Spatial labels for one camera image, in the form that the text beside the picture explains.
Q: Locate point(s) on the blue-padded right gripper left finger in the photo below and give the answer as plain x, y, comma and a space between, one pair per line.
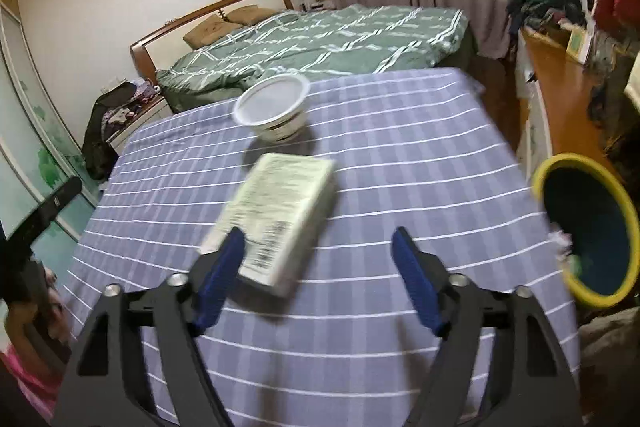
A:
106, 381

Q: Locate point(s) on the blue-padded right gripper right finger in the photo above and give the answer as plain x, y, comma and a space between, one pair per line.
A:
529, 382

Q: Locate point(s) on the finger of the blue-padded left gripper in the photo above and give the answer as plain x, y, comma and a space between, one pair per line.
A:
23, 277

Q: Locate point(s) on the pale green carton box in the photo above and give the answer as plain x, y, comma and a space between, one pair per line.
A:
280, 208

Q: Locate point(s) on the white plastic cup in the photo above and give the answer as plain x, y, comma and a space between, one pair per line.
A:
274, 109

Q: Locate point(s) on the yellow rimmed trash bin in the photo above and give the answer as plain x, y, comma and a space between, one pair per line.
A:
590, 207

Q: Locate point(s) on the painted sliding wardrobe door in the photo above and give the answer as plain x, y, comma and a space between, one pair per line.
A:
38, 153

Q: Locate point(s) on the blue checked tablecloth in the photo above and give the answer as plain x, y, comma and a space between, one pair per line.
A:
411, 149

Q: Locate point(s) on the pile of dark clothes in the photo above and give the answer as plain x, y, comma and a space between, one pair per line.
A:
111, 113

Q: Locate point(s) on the white bedside nightstand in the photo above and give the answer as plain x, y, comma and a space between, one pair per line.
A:
157, 110

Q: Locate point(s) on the wooden side desk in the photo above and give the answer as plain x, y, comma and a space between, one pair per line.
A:
554, 92

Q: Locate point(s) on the left brown pillow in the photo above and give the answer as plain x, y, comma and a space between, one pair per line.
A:
209, 31

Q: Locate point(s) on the brown pillow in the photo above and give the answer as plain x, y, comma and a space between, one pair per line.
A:
250, 15
209, 31

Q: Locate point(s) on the right brown pillow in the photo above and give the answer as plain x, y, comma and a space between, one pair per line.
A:
250, 15

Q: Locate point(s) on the clothes pile by curtain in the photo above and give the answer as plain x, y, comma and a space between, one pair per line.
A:
519, 12

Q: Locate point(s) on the green patterned duvet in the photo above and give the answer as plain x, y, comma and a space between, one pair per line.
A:
321, 45

